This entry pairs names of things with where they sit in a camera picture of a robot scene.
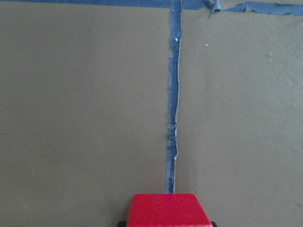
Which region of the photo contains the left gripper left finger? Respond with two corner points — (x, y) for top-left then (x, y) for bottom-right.
(117, 221), (127, 227)

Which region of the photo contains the red block middle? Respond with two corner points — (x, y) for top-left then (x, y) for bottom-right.
(126, 193), (213, 227)

